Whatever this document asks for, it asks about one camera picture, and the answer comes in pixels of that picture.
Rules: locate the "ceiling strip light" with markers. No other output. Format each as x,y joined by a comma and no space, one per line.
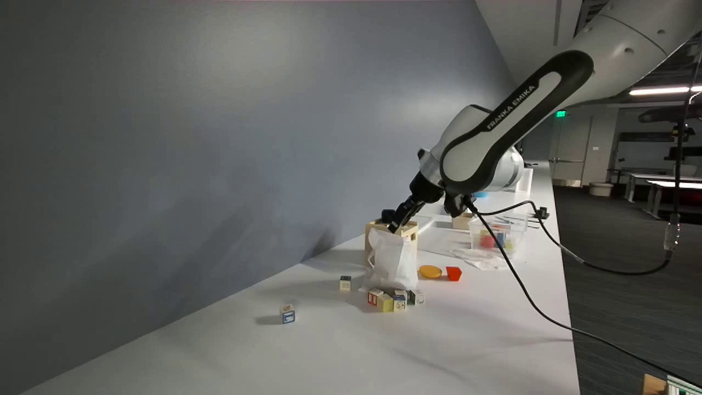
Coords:
662,91

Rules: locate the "yellow wooden disc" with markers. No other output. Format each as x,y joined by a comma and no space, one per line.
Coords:
430,272

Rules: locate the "green exit sign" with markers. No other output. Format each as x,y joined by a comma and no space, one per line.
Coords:
561,112

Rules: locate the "wooden alphabet block green print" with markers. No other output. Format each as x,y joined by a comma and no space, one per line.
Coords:
412,297

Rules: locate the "crumpled clear plastic bag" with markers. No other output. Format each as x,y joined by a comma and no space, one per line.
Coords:
480,261

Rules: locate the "blue toy shape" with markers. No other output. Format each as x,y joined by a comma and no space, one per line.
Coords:
501,238

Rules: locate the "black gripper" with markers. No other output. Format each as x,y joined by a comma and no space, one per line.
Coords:
420,199

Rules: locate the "yellowish wooden alphabet block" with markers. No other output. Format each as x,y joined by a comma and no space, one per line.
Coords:
390,304

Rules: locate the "white device green print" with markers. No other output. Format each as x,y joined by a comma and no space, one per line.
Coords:
683,387

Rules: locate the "tall clear acrylic box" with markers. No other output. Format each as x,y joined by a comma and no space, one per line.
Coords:
527,177

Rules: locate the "small blue item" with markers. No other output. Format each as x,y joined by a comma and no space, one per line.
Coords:
481,196

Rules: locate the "white background table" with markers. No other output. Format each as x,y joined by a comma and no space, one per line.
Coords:
658,182

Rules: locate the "small blue white cube block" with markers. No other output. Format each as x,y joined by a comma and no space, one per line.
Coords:
288,313

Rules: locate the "black round cap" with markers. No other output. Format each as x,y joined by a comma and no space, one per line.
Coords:
386,212

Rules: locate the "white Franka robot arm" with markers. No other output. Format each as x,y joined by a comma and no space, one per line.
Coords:
638,44

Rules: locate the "small cardboard box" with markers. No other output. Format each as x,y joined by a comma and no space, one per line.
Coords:
654,385

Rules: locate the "small tan box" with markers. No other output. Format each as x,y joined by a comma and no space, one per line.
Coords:
461,219

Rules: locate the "clear bag with coloured shapes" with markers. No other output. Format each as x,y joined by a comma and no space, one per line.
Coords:
513,233

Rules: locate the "white plastic bag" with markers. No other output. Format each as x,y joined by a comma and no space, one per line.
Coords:
395,259

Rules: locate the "red toy shape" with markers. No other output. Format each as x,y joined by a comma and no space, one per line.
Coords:
486,240

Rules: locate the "white waste bin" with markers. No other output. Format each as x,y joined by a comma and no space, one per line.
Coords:
601,189

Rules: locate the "wooden alphabet block red print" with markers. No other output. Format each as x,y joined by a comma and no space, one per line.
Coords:
377,299

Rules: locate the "small black object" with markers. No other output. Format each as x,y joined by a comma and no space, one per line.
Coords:
540,212

